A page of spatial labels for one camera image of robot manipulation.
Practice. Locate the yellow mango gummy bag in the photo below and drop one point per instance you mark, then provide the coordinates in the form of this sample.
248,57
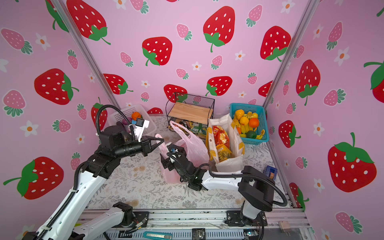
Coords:
224,152

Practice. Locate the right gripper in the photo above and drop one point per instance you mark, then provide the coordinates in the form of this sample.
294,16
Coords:
168,161

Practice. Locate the blue box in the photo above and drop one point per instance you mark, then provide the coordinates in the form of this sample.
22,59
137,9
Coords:
271,172

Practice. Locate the white canvas tote bag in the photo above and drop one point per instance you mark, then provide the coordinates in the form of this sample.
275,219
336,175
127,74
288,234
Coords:
237,146

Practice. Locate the toy yellow lemon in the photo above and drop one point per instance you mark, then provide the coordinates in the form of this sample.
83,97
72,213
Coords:
244,121

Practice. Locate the teal plastic basket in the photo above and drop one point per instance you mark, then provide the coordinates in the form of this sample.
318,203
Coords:
251,111

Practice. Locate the black wire wooden shelf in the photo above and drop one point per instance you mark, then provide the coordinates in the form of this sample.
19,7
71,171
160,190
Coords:
191,107

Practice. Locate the toy orange fruit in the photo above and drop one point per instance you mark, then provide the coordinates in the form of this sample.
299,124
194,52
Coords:
254,123

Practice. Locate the red chips bag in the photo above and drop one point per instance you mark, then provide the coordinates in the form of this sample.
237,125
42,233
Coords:
221,136

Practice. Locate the toy avocado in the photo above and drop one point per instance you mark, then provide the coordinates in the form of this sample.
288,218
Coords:
251,135

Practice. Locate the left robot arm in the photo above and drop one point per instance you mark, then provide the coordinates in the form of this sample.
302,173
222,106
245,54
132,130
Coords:
115,143

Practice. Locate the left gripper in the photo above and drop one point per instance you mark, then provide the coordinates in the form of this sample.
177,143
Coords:
145,142

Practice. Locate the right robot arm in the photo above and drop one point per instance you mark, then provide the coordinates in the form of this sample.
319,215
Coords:
259,191

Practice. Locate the snack bag under shelf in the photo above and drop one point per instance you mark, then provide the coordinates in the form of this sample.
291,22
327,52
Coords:
196,128

